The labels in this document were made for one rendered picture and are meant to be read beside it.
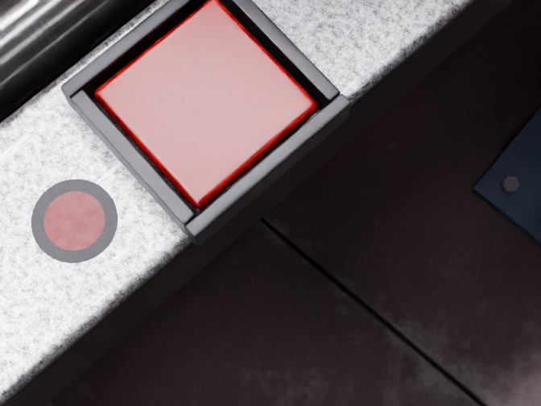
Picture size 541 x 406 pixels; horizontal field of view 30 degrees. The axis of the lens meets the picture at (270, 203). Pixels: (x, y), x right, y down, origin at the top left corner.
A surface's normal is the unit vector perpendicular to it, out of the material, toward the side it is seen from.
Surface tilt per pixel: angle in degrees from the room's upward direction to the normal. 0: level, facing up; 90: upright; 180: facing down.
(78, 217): 0
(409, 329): 0
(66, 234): 0
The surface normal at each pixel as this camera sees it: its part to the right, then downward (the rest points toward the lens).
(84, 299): 0.02, -0.25
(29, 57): 0.52, 0.38
